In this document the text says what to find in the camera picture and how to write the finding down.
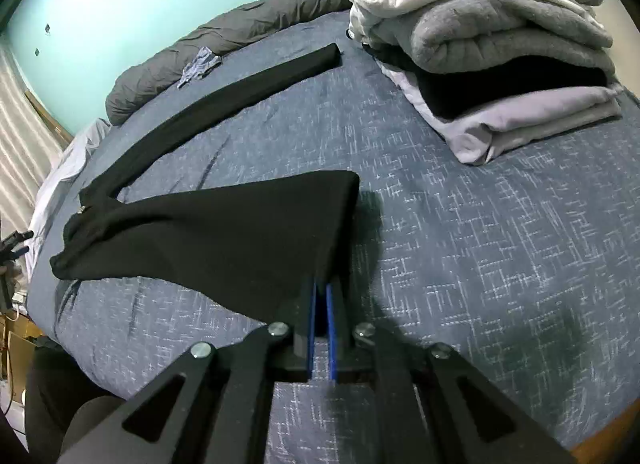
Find grey folded sweatpants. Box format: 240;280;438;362
348;0;615;75

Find blue patterned bed sheet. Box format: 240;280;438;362
27;12;639;447

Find striped beige curtain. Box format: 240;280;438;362
0;36;63;236

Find lavender folded garment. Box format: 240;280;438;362
378;61;624;165

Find small blue crumpled cloth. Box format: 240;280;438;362
177;47;222;89

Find light grey blanket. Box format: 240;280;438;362
25;118;112;281

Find black folded garment in pile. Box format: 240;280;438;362
363;46;611;120

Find dark grey rolled duvet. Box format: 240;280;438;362
105;0;352;126

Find person's left forearm sleeve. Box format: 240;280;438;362
25;337;124;463

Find cardboard box on floor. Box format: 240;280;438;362
1;316;42;403

